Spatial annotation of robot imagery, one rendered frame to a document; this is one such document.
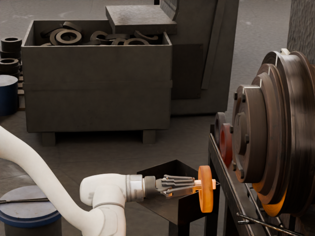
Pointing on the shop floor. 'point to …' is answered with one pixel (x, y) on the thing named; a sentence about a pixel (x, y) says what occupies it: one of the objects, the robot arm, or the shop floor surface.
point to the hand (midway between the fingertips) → (205, 184)
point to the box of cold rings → (94, 79)
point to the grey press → (189, 47)
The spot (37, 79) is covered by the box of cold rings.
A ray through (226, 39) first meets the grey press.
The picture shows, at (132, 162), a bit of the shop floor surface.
